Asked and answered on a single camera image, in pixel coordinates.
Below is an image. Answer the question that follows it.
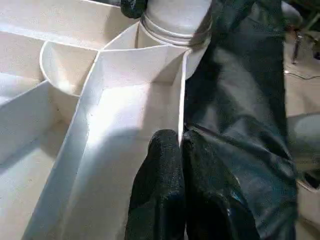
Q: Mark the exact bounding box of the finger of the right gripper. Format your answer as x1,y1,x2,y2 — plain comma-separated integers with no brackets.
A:
120,0,151,19

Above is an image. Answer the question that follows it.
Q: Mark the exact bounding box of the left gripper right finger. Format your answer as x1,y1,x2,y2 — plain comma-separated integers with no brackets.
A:
181,129,261,240

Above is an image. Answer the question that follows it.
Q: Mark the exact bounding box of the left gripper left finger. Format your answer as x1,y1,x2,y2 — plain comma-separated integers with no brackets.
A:
126,128,186,240

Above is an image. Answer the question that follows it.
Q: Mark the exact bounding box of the white plastic table leg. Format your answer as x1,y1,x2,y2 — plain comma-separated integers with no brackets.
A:
138,0,213,48

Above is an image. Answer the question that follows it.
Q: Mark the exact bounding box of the white plastic table top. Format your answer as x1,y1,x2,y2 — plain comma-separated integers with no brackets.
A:
0,0,213,240

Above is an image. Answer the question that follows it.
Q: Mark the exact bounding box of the black mat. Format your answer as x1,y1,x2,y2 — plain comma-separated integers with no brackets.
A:
183,0,305,240

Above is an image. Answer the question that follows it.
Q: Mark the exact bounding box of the black tripod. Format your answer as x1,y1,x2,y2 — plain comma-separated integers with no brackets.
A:
291,32,301,65

